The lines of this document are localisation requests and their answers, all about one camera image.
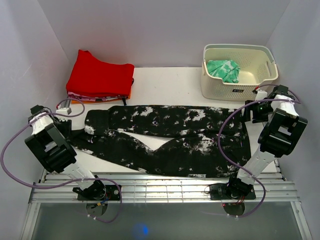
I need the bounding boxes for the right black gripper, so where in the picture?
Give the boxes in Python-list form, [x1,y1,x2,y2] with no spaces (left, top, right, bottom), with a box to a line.
[240,100,274,124]

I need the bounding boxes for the black white tie-dye trousers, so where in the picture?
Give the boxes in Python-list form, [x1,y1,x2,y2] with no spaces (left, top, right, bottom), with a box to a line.
[69,105,251,178]

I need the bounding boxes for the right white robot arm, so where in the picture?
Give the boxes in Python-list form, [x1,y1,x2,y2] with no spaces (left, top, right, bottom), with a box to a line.
[225,85,308,199]

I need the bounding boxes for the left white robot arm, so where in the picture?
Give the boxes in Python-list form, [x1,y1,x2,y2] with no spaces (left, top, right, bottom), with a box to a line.
[24,105,107,200]

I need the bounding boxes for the pink patterned folded trousers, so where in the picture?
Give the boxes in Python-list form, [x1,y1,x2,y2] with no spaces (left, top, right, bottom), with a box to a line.
[67,91,131,103]

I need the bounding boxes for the green white tie-dye trousers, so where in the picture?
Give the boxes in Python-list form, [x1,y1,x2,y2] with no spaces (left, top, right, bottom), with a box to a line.
[206,60,240,84]

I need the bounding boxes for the red folded trousers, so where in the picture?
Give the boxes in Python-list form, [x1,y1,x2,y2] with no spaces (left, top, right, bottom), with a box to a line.
[66,50,135,98]

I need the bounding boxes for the cream plastic laundry basket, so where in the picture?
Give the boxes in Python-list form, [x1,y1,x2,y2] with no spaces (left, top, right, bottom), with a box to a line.
[200,44,279,101]

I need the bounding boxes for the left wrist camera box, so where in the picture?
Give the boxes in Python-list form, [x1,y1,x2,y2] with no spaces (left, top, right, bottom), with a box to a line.
[55,99,72,116]

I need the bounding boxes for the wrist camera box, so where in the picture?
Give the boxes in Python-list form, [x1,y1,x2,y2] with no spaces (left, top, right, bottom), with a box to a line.
[253,86,268,101]
[55,99,72,116]

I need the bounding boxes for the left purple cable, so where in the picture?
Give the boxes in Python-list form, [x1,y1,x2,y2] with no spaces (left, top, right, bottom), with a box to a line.
[1,98,124,224]

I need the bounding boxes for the purple cable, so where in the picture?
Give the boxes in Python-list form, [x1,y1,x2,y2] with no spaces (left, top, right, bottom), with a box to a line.
[1,98,124,224]
[199,84,302,218]

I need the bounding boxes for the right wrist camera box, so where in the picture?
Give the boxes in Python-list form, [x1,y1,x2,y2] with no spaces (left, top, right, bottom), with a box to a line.
[253,86,268,101]

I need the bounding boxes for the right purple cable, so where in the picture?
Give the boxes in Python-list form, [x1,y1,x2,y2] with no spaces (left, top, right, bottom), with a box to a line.
[199,84,302,218]

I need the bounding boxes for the aluminium rail frame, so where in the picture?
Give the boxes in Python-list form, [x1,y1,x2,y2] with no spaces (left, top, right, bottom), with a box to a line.
[21,150,312,240]

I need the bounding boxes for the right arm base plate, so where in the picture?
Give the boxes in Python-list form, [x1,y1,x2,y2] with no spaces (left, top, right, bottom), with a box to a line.
[204,183,256,202]

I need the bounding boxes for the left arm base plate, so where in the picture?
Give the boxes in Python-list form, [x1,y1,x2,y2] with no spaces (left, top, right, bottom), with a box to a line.
[72,184,120,202]

